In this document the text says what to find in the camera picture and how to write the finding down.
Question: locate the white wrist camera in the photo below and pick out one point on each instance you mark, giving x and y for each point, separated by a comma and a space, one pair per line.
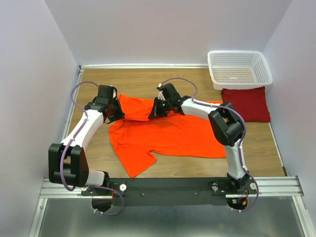
160, 94
115, 92

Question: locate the white plastic basket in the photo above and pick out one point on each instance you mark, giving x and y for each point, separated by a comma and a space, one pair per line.
235, 69

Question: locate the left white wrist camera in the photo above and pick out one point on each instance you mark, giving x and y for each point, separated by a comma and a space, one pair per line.
115, 92

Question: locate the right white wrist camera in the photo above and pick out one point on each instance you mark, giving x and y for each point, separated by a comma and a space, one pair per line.
160, 94

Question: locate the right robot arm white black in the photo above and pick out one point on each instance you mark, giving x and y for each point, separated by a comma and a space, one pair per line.
227, 125

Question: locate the folded dark red t shirt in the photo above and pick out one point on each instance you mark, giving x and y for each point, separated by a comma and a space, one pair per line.
249, 103

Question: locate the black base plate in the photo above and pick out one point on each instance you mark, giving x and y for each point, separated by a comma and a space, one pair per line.
171, 192

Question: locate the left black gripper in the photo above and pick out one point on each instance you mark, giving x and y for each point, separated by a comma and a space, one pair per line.
120, 114

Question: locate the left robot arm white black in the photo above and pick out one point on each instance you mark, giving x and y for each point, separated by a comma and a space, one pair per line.
67, 161

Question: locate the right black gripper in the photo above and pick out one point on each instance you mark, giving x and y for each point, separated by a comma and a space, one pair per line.
155, 112

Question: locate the aluminium rail frame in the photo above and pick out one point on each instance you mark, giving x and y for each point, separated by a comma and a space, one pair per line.
279, 212

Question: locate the orange t shirt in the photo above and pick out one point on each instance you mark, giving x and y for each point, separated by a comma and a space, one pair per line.
136, 138

